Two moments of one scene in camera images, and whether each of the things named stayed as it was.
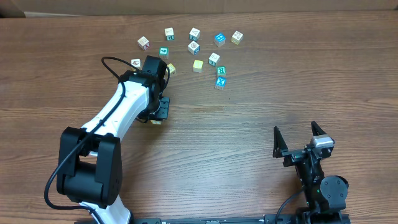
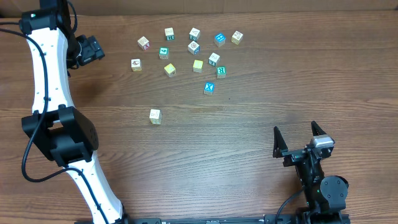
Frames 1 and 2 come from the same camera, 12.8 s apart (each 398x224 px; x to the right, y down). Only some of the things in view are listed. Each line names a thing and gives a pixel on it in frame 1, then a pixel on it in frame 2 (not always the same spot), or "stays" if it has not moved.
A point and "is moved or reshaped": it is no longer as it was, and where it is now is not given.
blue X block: [221, 83] → [209, 88]
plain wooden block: [155, 122] is moved or reshaped
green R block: [221, 70] stays
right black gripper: [293, 156] stays
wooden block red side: [143, 43] stays
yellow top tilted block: [171, 68] stays
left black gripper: [163, 110] → [92, 50]
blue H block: [219, 40] stays
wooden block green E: [169, 33] stays
